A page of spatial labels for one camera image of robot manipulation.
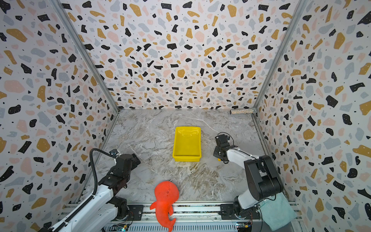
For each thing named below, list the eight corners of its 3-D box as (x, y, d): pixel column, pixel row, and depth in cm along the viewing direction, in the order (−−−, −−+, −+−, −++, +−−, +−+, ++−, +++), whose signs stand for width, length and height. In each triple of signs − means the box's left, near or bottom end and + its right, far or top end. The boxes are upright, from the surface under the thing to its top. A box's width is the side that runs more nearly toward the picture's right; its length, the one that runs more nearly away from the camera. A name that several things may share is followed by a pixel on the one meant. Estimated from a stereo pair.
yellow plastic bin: (173, 161, 95) (172, 156, 89) (176, 130, 111) (175, 124, 106) (201, 161, 95) (201, 156, 89) (200, 130, 112) (200, 124, 106)
